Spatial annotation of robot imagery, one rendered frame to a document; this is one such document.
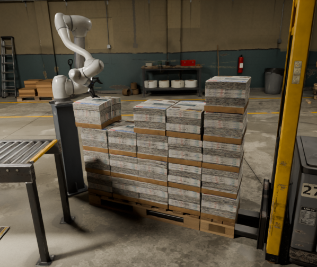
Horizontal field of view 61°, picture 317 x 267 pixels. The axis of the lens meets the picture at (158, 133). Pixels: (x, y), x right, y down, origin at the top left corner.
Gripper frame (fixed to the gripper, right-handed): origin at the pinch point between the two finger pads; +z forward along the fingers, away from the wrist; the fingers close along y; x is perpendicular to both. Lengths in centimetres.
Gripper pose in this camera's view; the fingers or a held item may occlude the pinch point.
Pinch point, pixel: (99, 89)
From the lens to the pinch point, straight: 266.9
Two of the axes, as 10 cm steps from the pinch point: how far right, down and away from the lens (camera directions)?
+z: 3.4, 1.9, 9.2
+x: 9.2, 1.1, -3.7
